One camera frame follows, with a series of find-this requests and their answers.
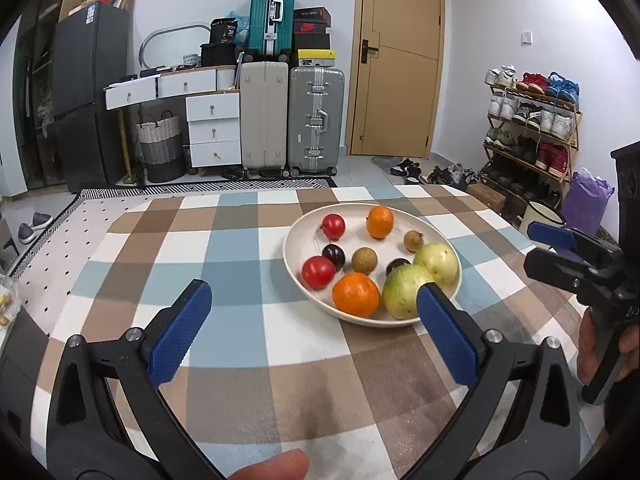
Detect orange mandarin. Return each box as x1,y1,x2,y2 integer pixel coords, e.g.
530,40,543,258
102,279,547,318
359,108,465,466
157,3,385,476
332,272,381,318
366,205,395,240

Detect black door handle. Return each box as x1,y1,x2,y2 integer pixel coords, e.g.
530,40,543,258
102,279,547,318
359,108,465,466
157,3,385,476
360,39,380,64

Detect cream oval plate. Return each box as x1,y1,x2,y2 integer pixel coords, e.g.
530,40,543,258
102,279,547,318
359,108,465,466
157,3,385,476
282,201,463,328

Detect yellow box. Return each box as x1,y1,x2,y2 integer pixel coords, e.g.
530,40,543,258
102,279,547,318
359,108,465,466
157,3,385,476
297,49,336,67

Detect person's left hand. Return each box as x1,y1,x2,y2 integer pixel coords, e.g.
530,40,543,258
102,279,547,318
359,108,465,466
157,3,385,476
229,448,310,480

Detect beige suitcase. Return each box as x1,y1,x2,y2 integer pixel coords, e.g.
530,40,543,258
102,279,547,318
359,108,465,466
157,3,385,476
240,62,288,170

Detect person's right hand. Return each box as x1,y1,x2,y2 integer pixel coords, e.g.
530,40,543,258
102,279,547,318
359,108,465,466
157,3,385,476
575,309,640,387

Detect woven laundry basket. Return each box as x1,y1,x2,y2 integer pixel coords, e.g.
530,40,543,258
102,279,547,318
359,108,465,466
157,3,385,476
136,110,186,184

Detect white enamel bucket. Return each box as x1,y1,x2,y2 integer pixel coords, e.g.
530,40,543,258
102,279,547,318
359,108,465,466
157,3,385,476
518,200,565,235

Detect yellow-green passion fruit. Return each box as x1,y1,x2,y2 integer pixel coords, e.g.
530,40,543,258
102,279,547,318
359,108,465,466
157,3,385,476
413,243,460,288

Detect dotted floor rug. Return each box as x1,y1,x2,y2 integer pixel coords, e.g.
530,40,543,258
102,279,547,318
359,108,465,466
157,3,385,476
16,179,335,341

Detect dark cherry with stem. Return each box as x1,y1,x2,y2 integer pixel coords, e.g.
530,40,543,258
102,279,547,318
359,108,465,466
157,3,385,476
321,243,346,271

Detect purple bag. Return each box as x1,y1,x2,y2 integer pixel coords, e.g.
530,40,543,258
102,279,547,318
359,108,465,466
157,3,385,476
561,167,614,235

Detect black shoe boxes stack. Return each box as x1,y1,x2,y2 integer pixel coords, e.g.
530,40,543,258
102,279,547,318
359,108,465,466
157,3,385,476
293,6,332,50

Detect wooden shoe rack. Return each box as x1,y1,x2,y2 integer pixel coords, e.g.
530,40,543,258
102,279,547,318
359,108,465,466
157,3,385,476
480,64,582,210

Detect checkered tablecloth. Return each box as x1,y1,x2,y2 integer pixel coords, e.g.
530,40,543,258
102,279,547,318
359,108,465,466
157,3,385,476
30,185,584,479

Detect white drawer desk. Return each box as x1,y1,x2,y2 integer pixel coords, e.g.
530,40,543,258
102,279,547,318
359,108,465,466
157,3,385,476
104,65,241,169

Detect red cherry tomato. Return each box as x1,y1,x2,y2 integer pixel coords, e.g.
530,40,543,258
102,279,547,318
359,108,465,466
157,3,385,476
302,256,336,290
320,214,346,242

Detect cardboard box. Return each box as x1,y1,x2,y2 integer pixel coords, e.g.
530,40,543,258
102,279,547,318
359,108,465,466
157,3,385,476
466,182,506,214

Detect grey slippers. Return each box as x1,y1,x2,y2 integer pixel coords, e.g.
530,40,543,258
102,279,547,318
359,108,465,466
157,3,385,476
17,211,53,245

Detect silver suitcase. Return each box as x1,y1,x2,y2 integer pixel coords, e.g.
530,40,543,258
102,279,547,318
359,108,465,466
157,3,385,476
288,66,345,176

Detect teal suitcase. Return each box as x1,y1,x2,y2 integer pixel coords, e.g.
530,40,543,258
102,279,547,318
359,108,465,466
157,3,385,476
246,0,295,62

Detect wooden door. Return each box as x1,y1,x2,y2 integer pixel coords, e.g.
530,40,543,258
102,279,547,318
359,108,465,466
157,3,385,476
346,0,445,158

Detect shoes pile on floor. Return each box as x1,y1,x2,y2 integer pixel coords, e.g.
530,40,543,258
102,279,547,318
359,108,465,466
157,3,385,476
387,157,483,188

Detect black refrigerator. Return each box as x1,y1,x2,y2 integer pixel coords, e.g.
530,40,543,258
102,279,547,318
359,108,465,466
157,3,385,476
52,2,130,193

